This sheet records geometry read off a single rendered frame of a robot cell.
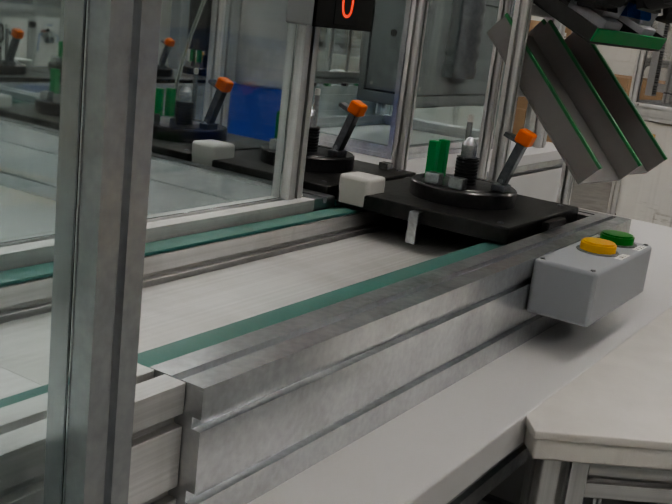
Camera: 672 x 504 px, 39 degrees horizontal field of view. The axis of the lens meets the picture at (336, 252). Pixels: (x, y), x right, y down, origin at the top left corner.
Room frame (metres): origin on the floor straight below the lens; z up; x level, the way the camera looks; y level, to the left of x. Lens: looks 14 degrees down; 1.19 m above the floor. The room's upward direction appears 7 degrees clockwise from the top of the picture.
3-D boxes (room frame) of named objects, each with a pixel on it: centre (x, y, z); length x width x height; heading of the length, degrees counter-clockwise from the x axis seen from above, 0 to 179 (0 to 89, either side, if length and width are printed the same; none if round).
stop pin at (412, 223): (1.13, -0.09, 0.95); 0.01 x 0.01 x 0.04; 58
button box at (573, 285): (1.05, -0.30, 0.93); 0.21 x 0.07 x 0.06; 148
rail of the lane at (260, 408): (0.92, -0.14, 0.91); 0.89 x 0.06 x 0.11; 148
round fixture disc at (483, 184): (1.24, -0.16, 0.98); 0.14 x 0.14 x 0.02
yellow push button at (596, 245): (1.05, -0.30, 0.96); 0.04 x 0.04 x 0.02
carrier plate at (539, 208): (1.24, -0.16, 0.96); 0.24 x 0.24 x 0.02; 58
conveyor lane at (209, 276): (0.99, 0.02, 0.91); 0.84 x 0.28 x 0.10; 148
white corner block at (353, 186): (1.20, -0.02, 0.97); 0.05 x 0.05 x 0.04; 58
